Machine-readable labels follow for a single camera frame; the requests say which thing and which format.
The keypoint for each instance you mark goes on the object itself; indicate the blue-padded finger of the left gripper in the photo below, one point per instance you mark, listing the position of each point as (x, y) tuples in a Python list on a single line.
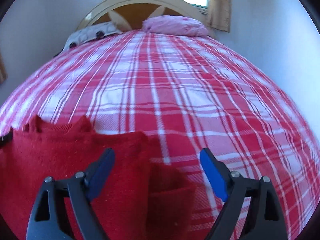
[(6, 138)]

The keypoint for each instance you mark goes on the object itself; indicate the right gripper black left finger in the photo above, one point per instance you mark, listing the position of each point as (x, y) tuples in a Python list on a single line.
[(48, 218)]

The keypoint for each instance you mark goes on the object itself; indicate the red knitted sweater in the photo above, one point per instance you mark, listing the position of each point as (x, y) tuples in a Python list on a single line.
[(141, 199)]

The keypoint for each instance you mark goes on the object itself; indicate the yellow curtain side window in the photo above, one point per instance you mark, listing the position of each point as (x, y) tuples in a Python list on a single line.
[(3, 71)]

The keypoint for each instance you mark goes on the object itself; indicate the white black patterned pillow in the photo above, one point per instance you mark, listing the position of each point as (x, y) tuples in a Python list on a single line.
[(94, 32)]

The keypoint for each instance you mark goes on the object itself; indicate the red white plaid bedspread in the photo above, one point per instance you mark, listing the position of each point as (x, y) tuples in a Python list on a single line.
[(157, 100)]

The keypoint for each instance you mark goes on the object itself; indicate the cream wooden headboard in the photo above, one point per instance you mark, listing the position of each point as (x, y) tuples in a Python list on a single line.
[(130, 14)]

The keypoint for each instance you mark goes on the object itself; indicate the pink pillow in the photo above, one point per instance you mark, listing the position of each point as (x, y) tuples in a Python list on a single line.
[(175, 25)]

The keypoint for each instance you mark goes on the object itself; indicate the yellow curtain centre right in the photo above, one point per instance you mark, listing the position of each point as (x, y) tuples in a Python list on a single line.
[(219, 14)]

